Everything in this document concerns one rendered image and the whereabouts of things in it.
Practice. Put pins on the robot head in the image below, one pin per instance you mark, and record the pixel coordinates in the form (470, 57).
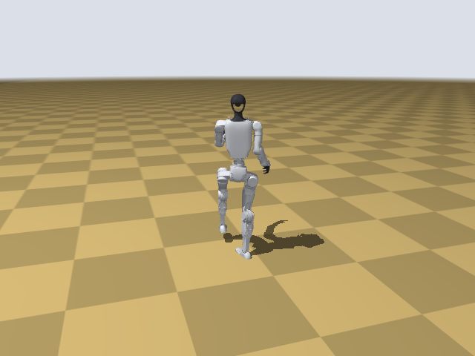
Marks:
(237, 100)

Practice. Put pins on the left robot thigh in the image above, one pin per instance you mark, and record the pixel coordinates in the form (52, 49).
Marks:
(223, 176)

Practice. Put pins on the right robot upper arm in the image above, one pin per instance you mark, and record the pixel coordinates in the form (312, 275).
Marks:
(257, 126)

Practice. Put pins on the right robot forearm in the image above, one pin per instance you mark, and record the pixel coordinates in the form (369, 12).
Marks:
(262, 158)

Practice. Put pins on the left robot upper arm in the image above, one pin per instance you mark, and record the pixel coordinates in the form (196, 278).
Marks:
(218, 133)

